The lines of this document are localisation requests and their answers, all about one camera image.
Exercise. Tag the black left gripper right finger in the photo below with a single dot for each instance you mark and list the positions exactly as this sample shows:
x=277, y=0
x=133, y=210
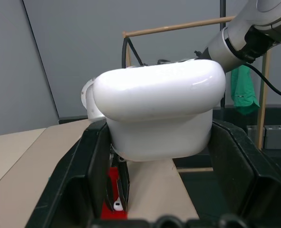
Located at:
x=245, y=180

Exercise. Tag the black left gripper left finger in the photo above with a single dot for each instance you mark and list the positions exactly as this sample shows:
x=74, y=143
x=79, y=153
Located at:
x=83, y=171

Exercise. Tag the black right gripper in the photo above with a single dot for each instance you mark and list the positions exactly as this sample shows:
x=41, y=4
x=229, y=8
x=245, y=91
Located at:
x=117, y=156

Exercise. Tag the white earbud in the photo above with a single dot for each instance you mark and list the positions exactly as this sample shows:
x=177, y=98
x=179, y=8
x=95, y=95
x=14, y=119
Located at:
x=118, y=206

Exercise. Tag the red plastic tray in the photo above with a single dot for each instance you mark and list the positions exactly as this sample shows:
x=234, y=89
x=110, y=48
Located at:
x=113, y=213

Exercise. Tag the grey block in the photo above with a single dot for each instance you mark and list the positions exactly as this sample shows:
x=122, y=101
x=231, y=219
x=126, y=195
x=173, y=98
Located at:
x=275, y=137
x=255, y=136

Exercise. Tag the green hanging cloth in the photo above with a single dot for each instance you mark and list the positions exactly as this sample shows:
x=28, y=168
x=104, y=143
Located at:
x=243, y=92

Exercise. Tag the black vertical pole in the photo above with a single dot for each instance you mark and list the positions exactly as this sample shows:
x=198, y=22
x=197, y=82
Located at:
x=223, y=9

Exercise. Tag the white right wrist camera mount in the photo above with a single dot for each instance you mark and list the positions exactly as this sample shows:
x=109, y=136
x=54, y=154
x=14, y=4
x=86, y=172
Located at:
x=90, y=102

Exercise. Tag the wooden dowel rack frame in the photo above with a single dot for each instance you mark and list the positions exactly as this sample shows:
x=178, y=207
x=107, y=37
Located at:
x=178, y=26

